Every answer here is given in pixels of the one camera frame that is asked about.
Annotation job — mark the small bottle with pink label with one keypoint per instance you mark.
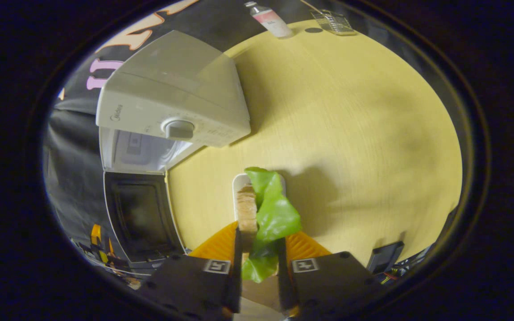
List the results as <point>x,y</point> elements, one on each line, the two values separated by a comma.
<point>272,20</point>

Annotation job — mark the clear glass cup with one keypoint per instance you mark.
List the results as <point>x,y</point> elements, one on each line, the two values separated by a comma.
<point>333,23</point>

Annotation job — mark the black table clamp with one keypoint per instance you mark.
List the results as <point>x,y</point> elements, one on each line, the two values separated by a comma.
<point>384,257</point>

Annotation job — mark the bread and lettuce sandwich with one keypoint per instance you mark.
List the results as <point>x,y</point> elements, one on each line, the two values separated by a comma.
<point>275,214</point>

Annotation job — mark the white plastic tray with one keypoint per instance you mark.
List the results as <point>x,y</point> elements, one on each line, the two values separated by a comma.
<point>240,180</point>

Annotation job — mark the wooden stick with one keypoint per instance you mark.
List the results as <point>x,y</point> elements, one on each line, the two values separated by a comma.
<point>310,5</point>

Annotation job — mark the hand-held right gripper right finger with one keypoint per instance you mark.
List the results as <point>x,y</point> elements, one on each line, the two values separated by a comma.
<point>283,290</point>

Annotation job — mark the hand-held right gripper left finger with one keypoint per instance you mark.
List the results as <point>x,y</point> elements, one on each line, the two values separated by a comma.
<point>237,285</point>

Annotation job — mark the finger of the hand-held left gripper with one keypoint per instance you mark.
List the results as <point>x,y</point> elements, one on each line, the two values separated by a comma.
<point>109,252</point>
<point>96,236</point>

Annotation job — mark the white microwave oven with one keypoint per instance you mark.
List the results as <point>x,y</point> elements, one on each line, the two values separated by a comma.
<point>172,89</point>

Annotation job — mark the small black cap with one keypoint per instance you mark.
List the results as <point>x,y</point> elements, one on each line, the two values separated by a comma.
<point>314,30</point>

